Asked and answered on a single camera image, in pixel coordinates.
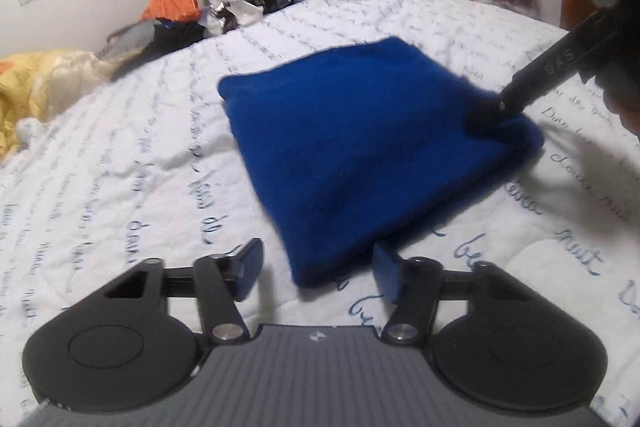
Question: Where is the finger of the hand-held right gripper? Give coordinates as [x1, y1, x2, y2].
[464, 7, 625, 136]

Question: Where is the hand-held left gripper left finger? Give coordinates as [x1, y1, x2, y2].
[102, 237, 266, 347]

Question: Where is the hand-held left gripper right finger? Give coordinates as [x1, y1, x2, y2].
[372, 243, 531, 348]

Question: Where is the blue fleece garment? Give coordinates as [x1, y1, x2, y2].
[217, 36, 546, 288]

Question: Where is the white script-printed bedsheet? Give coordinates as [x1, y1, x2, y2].
[0, 0, 640, 427]

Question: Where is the black clothing heap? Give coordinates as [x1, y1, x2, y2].
[106, 19, 207, 58]

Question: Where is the silver foil bag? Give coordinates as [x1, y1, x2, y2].
[204, 0, 264, 38]

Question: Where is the yellow quilt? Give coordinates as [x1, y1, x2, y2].
[0, 49, 126, 158]

